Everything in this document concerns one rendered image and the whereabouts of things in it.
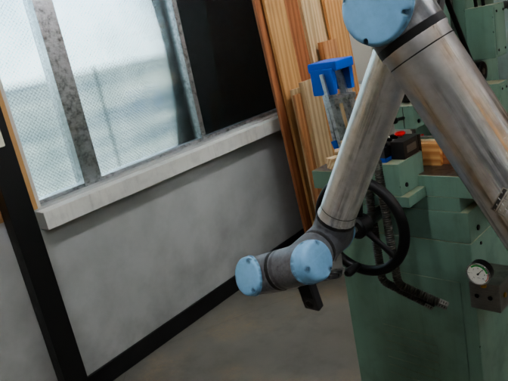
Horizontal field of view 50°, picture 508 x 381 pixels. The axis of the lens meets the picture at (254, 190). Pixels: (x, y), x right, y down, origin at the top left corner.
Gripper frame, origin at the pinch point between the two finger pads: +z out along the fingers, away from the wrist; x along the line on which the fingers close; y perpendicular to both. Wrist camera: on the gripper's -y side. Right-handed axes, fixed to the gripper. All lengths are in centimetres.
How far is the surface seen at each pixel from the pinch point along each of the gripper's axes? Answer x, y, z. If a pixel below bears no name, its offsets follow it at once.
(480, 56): -19, 63, 38
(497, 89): -24, 53, 39
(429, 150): -12.8, 34.3, 21.9
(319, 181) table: 21.5, 23.6, 16.7
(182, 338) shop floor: 123, -58, 46
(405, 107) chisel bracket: -5, 46, 21
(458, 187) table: -24.2, 24.2, 16.4
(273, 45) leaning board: 123, 96, 100
